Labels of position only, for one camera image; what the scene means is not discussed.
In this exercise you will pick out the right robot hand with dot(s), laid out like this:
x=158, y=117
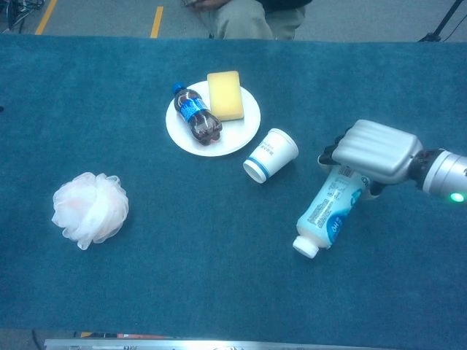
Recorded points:
x=376, y=149

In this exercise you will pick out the white paper cup blue print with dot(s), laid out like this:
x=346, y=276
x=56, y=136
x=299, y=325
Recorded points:
x=271, y=155

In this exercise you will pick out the black tripod stand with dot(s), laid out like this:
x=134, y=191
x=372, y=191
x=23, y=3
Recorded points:
x=443, y=20

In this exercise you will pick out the aluminium profile rail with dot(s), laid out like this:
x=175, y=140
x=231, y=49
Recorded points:
x=182, y=344

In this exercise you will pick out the seated person khaki trousers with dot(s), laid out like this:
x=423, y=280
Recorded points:
x=241, y=18

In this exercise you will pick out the cola bottle blue label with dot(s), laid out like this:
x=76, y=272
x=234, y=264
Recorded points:
x=198, y=116

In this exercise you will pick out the white paper plate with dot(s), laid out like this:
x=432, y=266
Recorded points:
x=237, y=131

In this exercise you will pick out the teal table cloth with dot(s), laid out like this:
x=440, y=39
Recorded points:
x=219, y=291

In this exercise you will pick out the yellow green sponge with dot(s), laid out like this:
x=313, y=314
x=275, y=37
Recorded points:
x=224, y=95

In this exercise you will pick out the pink mesh bath loofah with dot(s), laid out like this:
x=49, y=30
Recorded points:
x=91, y=211

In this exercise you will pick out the white light-blue plastic bottle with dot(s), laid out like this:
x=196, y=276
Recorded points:
x=328, y=215

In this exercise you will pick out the yellow floor tape strip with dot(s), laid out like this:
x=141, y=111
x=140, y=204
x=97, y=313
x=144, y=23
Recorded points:
x=45, y=18
x=157, y=22

